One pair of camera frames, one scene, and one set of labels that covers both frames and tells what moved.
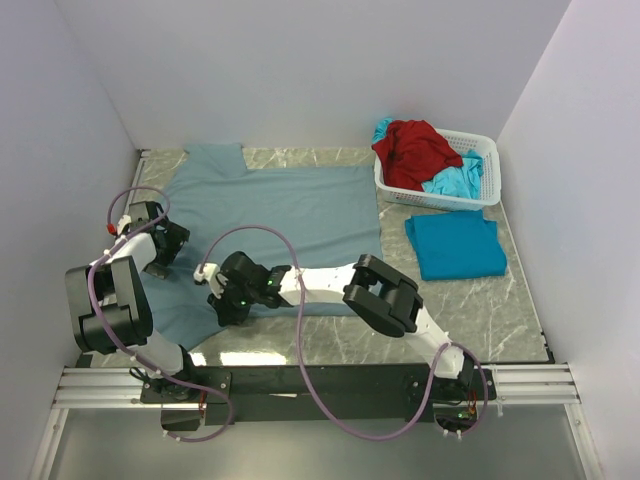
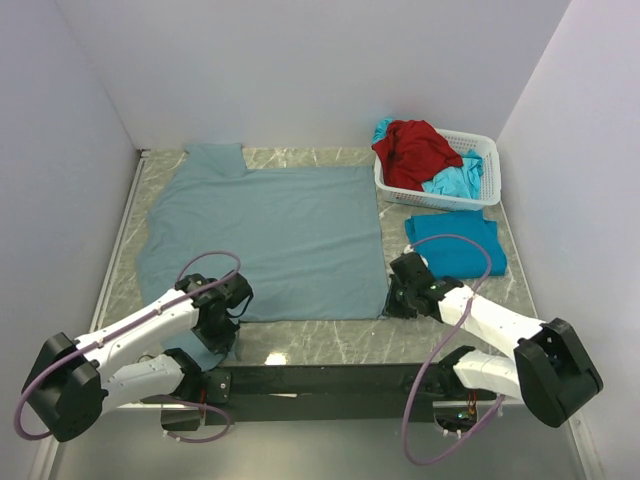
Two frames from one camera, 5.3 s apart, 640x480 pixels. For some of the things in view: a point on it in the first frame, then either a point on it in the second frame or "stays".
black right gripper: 225,308 to 397,300
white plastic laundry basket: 490,187 stays
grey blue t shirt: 302,217 stays
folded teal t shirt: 455,245 stays
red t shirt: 413,151 stays
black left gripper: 163,260 to 218,338
